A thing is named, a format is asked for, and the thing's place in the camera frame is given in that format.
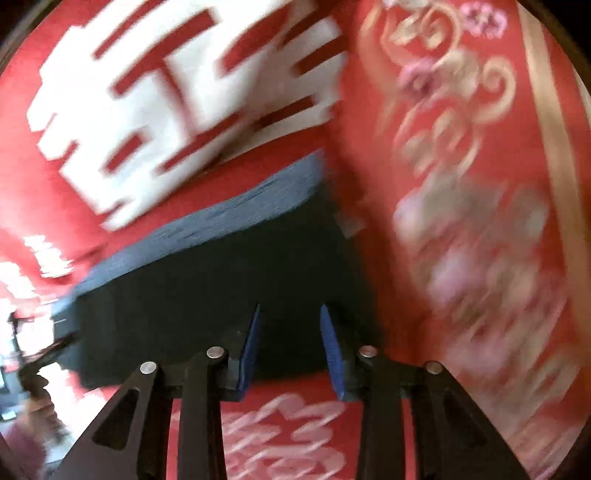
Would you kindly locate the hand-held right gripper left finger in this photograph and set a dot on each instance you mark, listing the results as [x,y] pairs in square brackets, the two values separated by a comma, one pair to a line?
[249,350]

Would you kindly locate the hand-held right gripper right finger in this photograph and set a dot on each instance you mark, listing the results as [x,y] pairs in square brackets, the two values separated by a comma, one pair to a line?
[333,355]

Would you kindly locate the black pants with blue waistband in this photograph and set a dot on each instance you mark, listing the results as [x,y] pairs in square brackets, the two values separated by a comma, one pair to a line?
[207,286]

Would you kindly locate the red embroidered cushion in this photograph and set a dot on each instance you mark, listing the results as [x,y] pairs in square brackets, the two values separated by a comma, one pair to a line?
[461,138]

